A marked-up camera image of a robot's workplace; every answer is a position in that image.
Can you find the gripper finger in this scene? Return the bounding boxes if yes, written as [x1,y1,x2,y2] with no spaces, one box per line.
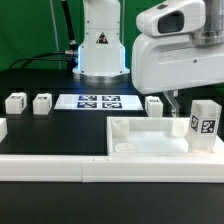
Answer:
[163,90,180,118]

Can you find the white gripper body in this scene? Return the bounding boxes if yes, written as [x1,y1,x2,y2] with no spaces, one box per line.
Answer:
[132,0,224,94]

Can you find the white square table top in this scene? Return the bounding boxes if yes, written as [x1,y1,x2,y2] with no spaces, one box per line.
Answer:
[107,117,224,156]

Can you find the white sheet with AprilTags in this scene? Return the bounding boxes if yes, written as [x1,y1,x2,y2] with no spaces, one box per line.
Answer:
[54,94,143,111]

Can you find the white thin pole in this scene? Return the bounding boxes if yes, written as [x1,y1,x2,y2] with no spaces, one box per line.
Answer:
[49,0,63,70]

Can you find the black cable bundle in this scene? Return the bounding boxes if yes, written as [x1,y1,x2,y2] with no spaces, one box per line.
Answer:
[8,0,80,70]

